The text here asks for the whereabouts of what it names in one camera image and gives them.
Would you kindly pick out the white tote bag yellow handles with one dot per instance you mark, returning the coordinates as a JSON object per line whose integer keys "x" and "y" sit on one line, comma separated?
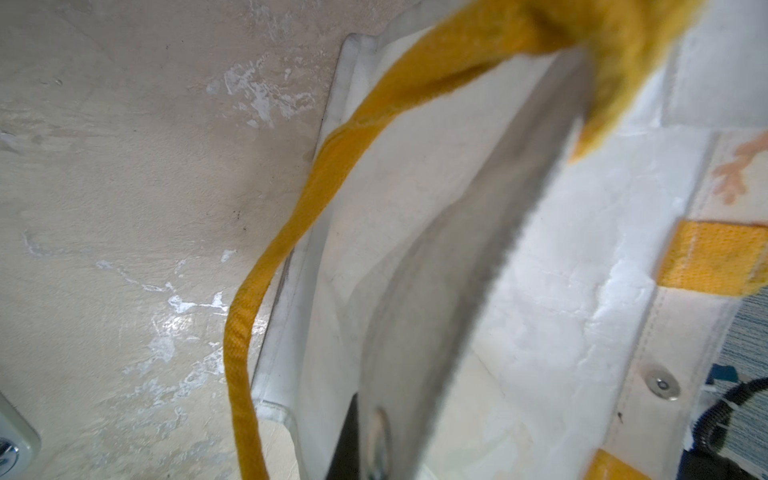
{"x": 602, "y": 339}

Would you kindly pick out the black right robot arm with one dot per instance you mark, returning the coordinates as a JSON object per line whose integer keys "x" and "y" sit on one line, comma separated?
{"x": 703, "y": 460}

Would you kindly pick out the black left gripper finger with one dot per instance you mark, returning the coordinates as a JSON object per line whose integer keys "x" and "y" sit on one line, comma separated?
{"x": 421, "y": 327}

